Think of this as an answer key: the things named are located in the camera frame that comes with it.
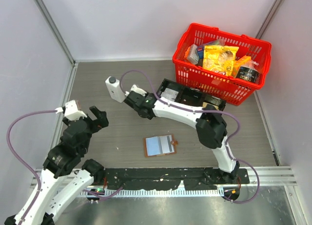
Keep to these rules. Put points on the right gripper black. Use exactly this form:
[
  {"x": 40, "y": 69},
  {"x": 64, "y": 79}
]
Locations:
[{"x": 147, "y": 94}]

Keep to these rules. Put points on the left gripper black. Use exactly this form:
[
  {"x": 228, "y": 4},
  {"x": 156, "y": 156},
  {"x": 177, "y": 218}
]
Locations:
[{"x": 102, "y": 119}]

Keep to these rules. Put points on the brown leather card holder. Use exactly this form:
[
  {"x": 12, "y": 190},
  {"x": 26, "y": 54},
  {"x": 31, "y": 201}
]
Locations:
[{"x": 151, "y": 146}]

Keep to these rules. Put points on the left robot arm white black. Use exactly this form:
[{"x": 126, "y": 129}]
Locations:
[{"x": 44, "y": 205}]

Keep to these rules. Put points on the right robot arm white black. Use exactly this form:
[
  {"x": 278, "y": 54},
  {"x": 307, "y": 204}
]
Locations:
[{"x": 208, "y": 122}]

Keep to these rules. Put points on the white cards stack in tray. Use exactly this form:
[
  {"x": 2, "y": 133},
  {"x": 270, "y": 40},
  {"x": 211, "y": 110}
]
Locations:
[{"x": 169, "y": 94}]

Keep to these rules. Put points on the card with black stripe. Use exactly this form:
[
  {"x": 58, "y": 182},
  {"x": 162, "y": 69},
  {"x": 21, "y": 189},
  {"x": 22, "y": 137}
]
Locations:
[{"x": 166, "y": 144}]

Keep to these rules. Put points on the black compartment tray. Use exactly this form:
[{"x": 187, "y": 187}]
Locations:
[{"x": 190, "y": 96}]

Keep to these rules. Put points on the white bottle grey cap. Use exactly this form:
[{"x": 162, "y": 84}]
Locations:
[{"x": 114, "y": 89}]

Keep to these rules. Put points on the grey carton box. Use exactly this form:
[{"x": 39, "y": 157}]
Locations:
[{"x": 191, "y": 54}]

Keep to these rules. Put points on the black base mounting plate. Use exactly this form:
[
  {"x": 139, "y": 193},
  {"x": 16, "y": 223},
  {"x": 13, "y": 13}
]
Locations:
[{"x": 164, "y": 179}]

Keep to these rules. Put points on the yellow snack bag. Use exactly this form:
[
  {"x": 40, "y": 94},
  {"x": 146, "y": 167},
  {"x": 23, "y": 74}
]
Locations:
[{"x": 219, "y": 59}]

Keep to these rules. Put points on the red plastic shopping basket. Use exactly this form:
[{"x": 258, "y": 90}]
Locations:
[{"x": 232, "y": 90}]

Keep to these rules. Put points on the orange snack packet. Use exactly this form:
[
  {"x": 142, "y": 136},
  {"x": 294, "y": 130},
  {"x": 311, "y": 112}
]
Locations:
[{"x": 243, "y": 60}]

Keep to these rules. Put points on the black round can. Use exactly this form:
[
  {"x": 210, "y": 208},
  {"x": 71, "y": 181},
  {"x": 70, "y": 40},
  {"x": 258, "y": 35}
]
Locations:
[{"x": 248, "y": 74}]

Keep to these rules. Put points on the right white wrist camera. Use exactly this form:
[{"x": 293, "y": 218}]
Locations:
[{"x": 137, "y": 90}]

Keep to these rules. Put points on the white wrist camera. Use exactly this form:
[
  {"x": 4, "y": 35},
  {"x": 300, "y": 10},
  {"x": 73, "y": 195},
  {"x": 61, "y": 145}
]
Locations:
[
  {"x": 71, "y": 110},
  {"x": 137, "y": 90}
]

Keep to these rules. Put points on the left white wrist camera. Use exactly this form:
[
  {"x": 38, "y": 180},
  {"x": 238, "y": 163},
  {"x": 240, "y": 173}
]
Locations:
[{"x": 71, "y": 110}]

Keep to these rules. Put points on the white slotted cable duct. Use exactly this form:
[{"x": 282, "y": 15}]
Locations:
[{"x": 180, "y": 192}]

